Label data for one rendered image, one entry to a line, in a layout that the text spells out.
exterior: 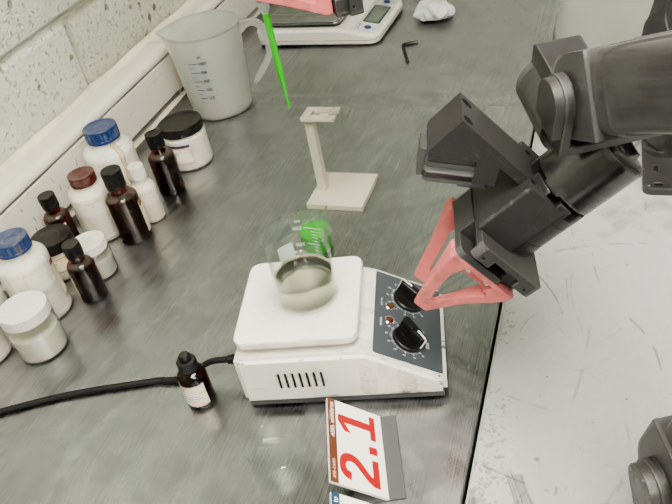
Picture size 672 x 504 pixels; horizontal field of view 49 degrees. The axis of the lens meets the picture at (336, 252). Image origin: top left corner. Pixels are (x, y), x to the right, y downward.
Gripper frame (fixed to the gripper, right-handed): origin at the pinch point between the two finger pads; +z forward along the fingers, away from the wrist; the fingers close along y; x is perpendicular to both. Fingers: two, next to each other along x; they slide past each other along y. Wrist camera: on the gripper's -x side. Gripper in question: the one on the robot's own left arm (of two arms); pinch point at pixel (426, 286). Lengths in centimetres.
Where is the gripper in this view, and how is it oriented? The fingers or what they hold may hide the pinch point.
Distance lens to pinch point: 64.4
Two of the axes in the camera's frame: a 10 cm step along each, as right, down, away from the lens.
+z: -6.4, 5.5, 5.3
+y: -0.9, 6.4, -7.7
